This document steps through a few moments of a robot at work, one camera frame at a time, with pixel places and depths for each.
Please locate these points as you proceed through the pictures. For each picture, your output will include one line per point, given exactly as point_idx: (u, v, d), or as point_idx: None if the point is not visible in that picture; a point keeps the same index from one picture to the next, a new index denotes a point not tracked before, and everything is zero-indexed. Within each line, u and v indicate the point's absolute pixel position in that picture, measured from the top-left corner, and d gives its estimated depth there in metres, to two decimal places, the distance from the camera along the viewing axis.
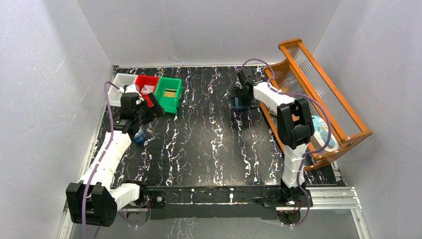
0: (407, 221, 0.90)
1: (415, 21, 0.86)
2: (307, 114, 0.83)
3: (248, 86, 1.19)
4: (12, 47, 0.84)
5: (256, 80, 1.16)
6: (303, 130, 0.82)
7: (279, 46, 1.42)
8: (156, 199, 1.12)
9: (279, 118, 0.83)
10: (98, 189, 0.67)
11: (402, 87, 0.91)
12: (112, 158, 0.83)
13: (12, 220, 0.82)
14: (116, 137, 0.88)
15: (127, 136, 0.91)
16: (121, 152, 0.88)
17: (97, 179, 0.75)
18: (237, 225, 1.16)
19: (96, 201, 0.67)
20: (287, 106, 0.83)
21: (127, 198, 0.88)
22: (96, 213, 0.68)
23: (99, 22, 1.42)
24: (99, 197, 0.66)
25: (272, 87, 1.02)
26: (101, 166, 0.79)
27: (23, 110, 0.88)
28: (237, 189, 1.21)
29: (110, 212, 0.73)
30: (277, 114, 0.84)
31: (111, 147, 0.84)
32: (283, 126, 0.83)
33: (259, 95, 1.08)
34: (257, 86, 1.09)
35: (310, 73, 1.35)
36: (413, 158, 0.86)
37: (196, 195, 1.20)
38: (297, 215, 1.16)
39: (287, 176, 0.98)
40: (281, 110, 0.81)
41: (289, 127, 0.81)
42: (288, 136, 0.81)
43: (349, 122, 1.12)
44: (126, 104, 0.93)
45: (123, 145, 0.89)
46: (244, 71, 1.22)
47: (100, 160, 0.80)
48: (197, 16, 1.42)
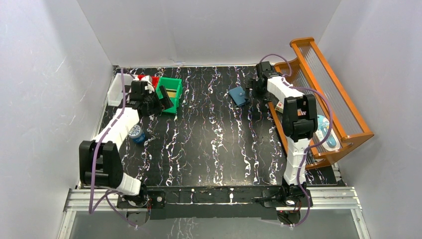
0: (407, 221, 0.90)
1: (415, 21, 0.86)
2: (313, 110, 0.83)
3: (263, 78, 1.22)
4: (12, 47, 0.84)
5: (271, 73, 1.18)
6: (307, 125, 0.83)
7: (290, 43, 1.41)
8: (156, 199, 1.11)
9: (285, 109, 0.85)
10: (109, 146, 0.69)
11: (403, 87, 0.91)
12: (123, 125, 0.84)
13: (12, 220, 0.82)
14: (129, 112, 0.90)
15: (136, 113, 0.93)
16: (131, 125, 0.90)
17: (108, 139, 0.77)
18: (237, 225, 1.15)
19: (106, 158, 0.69)
20: (294, 99, 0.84)
21: (128, 187, 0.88)
22: (106, 171, 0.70)
23: (98, 22, 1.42)
24: (111, 153, 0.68)
25: (285, 82, 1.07)
26: (113, 130, 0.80)
27: (23, 110, 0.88)
28: (237, 189, 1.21)
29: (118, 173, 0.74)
30: (284, 105, 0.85)
31: (123, 117, 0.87)
32: (287, 118, 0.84)
33: (272, 88, 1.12)
34: (271, 79, 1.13)
35: (321, 73, 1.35)
36: (413, 158, 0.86)
37: (196, 195, 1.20)
38: (297, 215, 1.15)
39: (288, 173, 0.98)
40: (288, 101, 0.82)
41: (293, 119, 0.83)
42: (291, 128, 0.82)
43: (353, 122, 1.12)
44: (137, 87, 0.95)
45: (133, 120, 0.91)
46: (263, 64, 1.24)
47: (112, 125, 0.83)
48: (197, 16, 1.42)
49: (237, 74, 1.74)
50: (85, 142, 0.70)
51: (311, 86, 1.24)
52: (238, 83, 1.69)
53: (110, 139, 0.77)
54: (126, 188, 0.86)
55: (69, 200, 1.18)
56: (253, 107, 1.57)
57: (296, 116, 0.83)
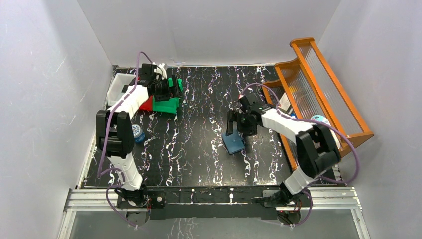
0: (408, 221, 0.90)
1: (415, 21, 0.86)
2: (332, 140, 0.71)
3: (254, 114, 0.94)
4: (12, 47, 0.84)
5: (263, 107, 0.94)
6: (330, 158, 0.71)
7: (290, 43, 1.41)
8: (156, 199, 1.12)
9: (300, 148, 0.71)
10: (122, 115, 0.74)
11: (403, 87, 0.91)
12: (135, 99, 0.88)
13: (12, 220, 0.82)
14: (139, 88, 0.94)
15: (146, 90, 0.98)
16: (141, 100, 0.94)
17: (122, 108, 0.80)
18: (236, 225, 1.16)
19: (120, 126, 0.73)
20: (307, 134, 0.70)
21: (132, 172, 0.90)
22: (120, 138, 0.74)
23: (98, 22, 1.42)
24: (125, 120, 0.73)
25: (283, 114, 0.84)
26: (126, 102, 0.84)
27: (23, 110, 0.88)
28: (237, 189, 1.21)
29: (130, 142, 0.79)
30: (297, 143, 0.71)
31: (135, 91, 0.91)
32: (306, 157, 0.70)
33: (269, 124, 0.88)
34: (265, 114, 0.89)
35: (320, 73, 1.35)
36: (413, 158, 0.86)
37: (196, 195, 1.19)
38: (297, 215, 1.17)
39: (293, 184, 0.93)
40: (301, 138, 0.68)
41: (315, 158, 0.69)
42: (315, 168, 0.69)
43: (352, 121, 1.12)
44: (146, 69, 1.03)
45: (144, 95, 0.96)
46: (249, 97, 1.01)
47: (125, 98, 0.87)
48: (197, 16, 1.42)
49: (237, 74, 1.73)
50: (101, 111, 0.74)
51: (311, 86, 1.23)
52: (238, 83, 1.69)
53: (123, 109, 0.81)
54: (129, 174, 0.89)
55: (69, 200, 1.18)
56: None
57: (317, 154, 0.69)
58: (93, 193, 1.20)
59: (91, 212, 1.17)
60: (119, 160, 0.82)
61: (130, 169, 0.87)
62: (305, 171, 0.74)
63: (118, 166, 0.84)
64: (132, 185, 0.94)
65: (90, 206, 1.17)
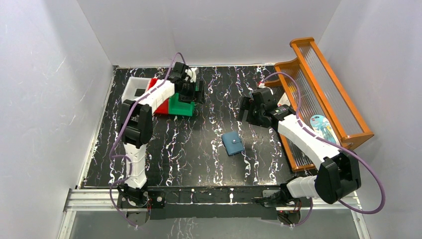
0: (408, 221, 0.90)
1: (415, 21, 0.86)
2: (355, 169, 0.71)
3: (269, 117, 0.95)
4: (12, 47, 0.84)
5: (278, 109, 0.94)
6: (349, 187, 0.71)
7: (290, 43, 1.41)
8: (156, 199, 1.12)
9: (322, 176, 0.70)
10: (146, 108, 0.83)
11: (403, 87, 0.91)
12: (159, 93, 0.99)
13: (12, 220, 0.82)
14: (165, 84, 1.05)
15: (172, 87, 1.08)
16: (166, 95, 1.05)
17: (145, 101, 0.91)
18: (236, 225, 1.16)
19: (142, 117, 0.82)
20: (334, 164, 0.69)
21: (140, 166, 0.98)
22: (139, 128, 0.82)
23: (98, 22, 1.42)
24: (147, 114, 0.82)
25: (306, 127, 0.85)
26: (151, 96, 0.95)
27: (23, 111, 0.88)
28: (237, 189, 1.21)
29: (147, 133, 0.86)
30: (320, 170, 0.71)
31: (161, 87, 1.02)
32: (326, 185, 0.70)
33: (288, 134, 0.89)
34: (285, 123, 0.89)
35: (320, 73, 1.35)
36: (413, 157, 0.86)
37: (196, 195, 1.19)
38: (297, 215, 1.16)
39: (296, 189, 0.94)
40: (327, 168, 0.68)
41: (336, 188, 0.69)
42: (334, 197, 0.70)
43: (352, 121, 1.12)
44: (178, 67, 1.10)
45: (169, 91, 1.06)
46: (263, 94, 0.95)
47: (151, 92, 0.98)
48: (197, 16, 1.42)
49: (237, 74, 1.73)
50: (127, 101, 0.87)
51: (311, 86, 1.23)
52: (238, 83, 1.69)
53: (147, 102, 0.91)
54: (136, 168, 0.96)
55: (69, 200, 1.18)
56: None
57: (339, 183, 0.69)
58: (93, 193, 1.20)
59: (91, 212, 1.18)
60: (133, 149, 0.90)
61: (140, 162, 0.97)
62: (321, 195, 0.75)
63: (130, 155, 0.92)
64: (136, 182, 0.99)
65: (90, 206, 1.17)
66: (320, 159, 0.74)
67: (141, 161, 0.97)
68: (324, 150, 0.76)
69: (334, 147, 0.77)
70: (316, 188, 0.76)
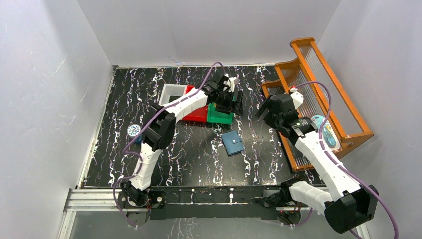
0: (407, 221, 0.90)
1: (415, 21, 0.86)
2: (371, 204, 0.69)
3: (288, 129, 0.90)
4: (12, 47, 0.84)
5: (300, 122, 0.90)
6: (360, 218, 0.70)
7: (290, 43, 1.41)
8: (156, 199, 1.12)
9: (338, 208, 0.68)
10: (170, 116, 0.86)
11: (403, 87, 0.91)
12: (189, 103, 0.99)
13: (12, 220, 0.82)
14: (197, 94, 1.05)
15: (205, 98, 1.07)
16: (195, 106, 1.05)
17: (171, 110, 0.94)
18: (236, 225, 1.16)
19: (164, 123, 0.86)
20: (354, 200, 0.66)
21: (150, 166, 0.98)
22: (160, 134, 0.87)
23: (98, 22, 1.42)
24: (170, 122, 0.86)
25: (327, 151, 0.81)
26: (179, 105, 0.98)
27: (23, 111, 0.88)
28: (237, 189, 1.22)
29: (166, 140, 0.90)
30: (337, 202, 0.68)
31: (192, 97, 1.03)
32: (339, 216, 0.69)
33: (308, 153, 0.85)
34: (306, 142, 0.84)
35: (321, 73, 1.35)
36: (413, 158, 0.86)
37: (196, 195, 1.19)
38: (298, 215, 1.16)
39: (298, 194, 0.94)
40: (346, 205, 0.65)
41: (348, 221, 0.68)
42: (343, 227, 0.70)
43: (352, 121, 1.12)
44: (217, 76, 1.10)
45: (201, 101, 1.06)
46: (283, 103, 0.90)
47: (181, 100, 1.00)
48: (197, 16, 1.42)
49: (237, 74, 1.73)
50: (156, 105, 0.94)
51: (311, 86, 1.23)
52: (238, 83, 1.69)
53: (173, 111, 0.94)
54: (145, 170, 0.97)
55: (69, 200, 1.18)
56: (252, 107, 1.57)
57: (352, 218, 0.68)
58: (93, 193, 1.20)
59: (91, 212, 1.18)
60: (148, 151, 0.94)
61: (152, 163, 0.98)
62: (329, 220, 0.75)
63: (143, 155, 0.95)
64: (140, 183, 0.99)
65: (90, 206, 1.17)
66: (340, 192, 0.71)
67: (153, 163, 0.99)
68: (344, 182, 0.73)
69: (355, 180, 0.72)
70: (326, 214, 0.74)
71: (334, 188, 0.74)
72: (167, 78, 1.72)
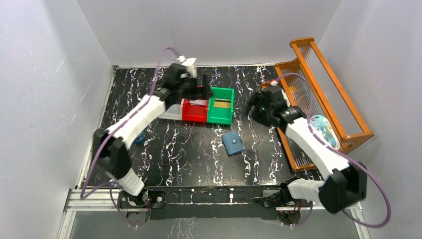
0: (407, 221, 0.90)
1: (415, 21, 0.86)
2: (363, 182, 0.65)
3: (278, 118, 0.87)
4: (12, 47, 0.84)
5: (289, 111, 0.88)
6: (354, 199, 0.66)
7: (290, 43, 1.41)
8: (156, 199, 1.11)
9: (328, 186, 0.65)
10: (118, 143, 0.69)
11: (403, 87, 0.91)
12: (141, 119, 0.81)
13: (12, 220, 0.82)
14: (152, 103, 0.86)
15: (161, 105, 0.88)
16: (152, 117, 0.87)
17: (121, 132, 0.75)
18: (236, 225, 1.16)
19: (113, 153, 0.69)
20: (343, 176, 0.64)
21: (130, 183, 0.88)
22: (111, 164, 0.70)
23: (98, 22, 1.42)
24: (119, 151, 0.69)
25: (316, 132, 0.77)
26: (129, 124, 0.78)
27: (23, 111, 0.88)
28: (237, 189, 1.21)
29: (124, 167, 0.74)
30: (328, 180, 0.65)
31: (144, 109, 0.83)
32: (330, 196, 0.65)
33: (296, 137, 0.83)
34: (294, 125, 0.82)
35: (321, 73, 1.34)
36: (413, 157, 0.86)
37: (196, 195, 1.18)
38: (297, 215, 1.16)
39: (296, 191, 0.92)
40: (336, 181, 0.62)
41: (341, 200, 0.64)
42: (336, 208, 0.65)
43: (352, 121, 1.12)
44: (171, 73, 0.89)
45: (157, 111, 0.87)
46: (274, 93, 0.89)
47: (129, 117, 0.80)
48: (197, 16, 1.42)
49: (237, 74, 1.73)
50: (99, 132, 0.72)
51: (311, 87, 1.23)
52: (238, 83, 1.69)
53: (122, 133, 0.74)
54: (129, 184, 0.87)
55: (69, 200, 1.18)
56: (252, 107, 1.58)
57: (344, 195, 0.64)
58: (93, 193, 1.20)
59: (91, 212, 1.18)
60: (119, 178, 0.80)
61: (129, 179, 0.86)
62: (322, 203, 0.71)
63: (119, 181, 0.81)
64: (134, 193, 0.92)
65: (90, 206, 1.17)
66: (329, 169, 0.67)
67: (130, 178, 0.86)
68: (332, 161, 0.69)
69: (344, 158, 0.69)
70: (319, 196, 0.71)
71: (324, 168, 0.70)
72: None
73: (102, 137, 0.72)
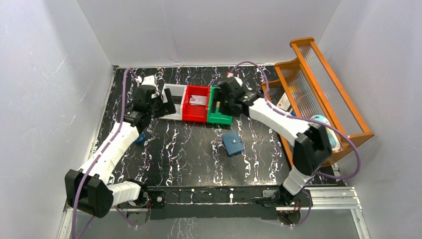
0: (408, 221, 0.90)
1: (415, 21, 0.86)
2: (325, 139, 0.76)
3: (240, 105, 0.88)
4: (12, 47, 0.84)
5: (248, 95, 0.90)
6: (322, 156, 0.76)
7: (290, 43, 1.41)
8: (156, 199, 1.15)
9: (298, 150, 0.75)
10: (94, 182, 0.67)
11: (403, 87, 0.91)
12: (114, 150, 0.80)
13: (12, 220, 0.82)
14: (123, 131, 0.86)
15: (135, 130, 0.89)
16: (125, 145, 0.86)
17: (95, 171, 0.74)
18: (236, 226, 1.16)
19: (91, 193, 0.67)
20: (306, 136, 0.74)
21: (125, 196, 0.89)
22: (90, 202, 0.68)
23: (98, 22, 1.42)
24: (96, 190, 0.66)
25: (275, 108, 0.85)
26: (103, 158, 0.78)
27: (23, 111, 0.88)
28: (237, 189, 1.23)
29: (106, 203, 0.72)
30: (295, 144, 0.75)
31: (116, 139, 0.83)
32: (301, 157, 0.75)
33: (258, 116, 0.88)
34: (254, 106, 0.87)
35: (320, 73, 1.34)
36: (413, 157, 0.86)
37: (196, 195, 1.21)
38: (297, 215, 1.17)
39: (290, 184, 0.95)
40: (302, 143, 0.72)
41: (311, 160, 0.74)
42: (310, 167, 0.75)
43: (352, 121, 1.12)
44: (140, 95, 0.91)
45: (130, 138, 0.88)
46: (230, 83, 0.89)
47: (102, 150, 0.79)
48: (197, 16, 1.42)
49: (237, 74, 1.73)
50: (72, 173, 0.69)
51: (311, 87, 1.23)
52: None
53: (98, 171, 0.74)
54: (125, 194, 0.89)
55: None
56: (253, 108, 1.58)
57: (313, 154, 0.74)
58: None
59: None
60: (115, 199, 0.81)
61: (122, 194, 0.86)
62: (298, 167, 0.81)
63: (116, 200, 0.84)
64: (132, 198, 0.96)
65: None
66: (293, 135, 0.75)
67: (123, 191, 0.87)
68: (294, 126, 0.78)
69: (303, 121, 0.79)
70: (294, 162, 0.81)
71: (289, 135, 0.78)
72: (167, 77, 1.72)
73: (76, 178, 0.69)
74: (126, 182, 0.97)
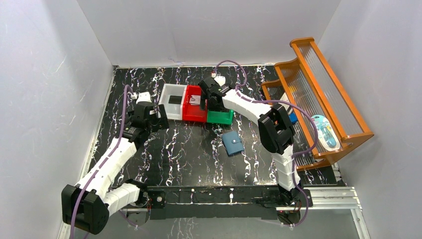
0: (408, 221, 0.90)
1: (415, 21, 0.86)
2: (285, 119, 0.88)
3: (214, 96, 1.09)
4: (12, 47, 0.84)
5: (221, 88, 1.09)
6: (285, 135, 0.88)
7: (290, 43, 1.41)
8: (156, 199, 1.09)
9: (263, 130, 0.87)
10: (91, 197, 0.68)
11: (403, 87, 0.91)
12: (112, 165, 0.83)
13: (12, 220, 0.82)
14: (121, 146, 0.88)
15: (133, 146, 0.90)
16: (123, 161, 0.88)
17: (93, 185, 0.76)
18: (236, 226, 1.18)
19: (87, 208, 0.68)
20: (267, 117, 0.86)
21: (124, 201, 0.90)
22: (87, 219, 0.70)
23: (98, 22, 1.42)
24: (92, 206, 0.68)
25: (243, 95, 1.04)
26: (100, 173, 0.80)
27: (23, 111, 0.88)
28: (237, 189, 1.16)
29: (102, 217, 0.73)
30: (259, 125, 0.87)
31: (113, 154, 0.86)
32: (266, 136, 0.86)
33: (231, 105, 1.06)
34: (226, 96, 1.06)
35: (320, 73, 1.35)
36: (413, 157, 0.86)
37: (196, 195, 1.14)
38: (297, 215, 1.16)
39: (284, 180, 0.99)
40: (263, 122, 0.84)
41: (275, 137, 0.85)
42: (275, 144, 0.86)
43: (352, 121, 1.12)
44: (139, 111, 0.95)
45: (128, 153, 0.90)
46: (206, 80, 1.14)
47: (100, 166, 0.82)
48: (197, 16, 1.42)
49: (237, 74, 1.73)
50: (69, 188, 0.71)
51: (311, 87, 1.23)
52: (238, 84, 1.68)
53: (94, 187, 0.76)
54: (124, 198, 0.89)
55: None
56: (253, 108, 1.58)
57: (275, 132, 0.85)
58: None
59: None
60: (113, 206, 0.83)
61: (120, 200, 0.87)
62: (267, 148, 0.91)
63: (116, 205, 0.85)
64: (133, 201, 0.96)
65: None
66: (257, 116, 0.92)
67: (120, 199, 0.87)
68: (259, 109, 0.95)
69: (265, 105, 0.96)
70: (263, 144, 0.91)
71: (254, 116, 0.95)
72: (167, 77, 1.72)
73: (73, 193, 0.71)
74: (123, 187, 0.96)
